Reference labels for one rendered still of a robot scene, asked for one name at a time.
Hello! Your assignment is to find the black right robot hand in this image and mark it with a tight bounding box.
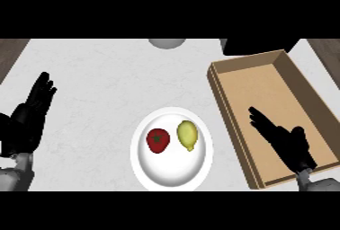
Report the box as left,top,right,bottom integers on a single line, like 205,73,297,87
247,106,319,174

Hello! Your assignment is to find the brown cardboard box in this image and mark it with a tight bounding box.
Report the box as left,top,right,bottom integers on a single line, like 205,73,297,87
205,49,340,190

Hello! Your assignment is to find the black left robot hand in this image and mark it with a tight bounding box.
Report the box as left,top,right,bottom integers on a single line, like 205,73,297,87
0,71,59,159

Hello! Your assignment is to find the white oval plate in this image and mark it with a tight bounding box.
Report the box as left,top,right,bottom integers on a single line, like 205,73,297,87
128,106,216,192

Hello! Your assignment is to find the yellow lemon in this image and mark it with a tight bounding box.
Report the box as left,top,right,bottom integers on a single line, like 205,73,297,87
176,119,201,153

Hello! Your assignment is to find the black appliance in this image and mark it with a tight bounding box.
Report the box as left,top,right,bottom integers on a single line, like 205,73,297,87
218,39,303,57

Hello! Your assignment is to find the grey round object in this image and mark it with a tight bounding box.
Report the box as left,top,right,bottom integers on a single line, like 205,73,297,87
148,39,187,50

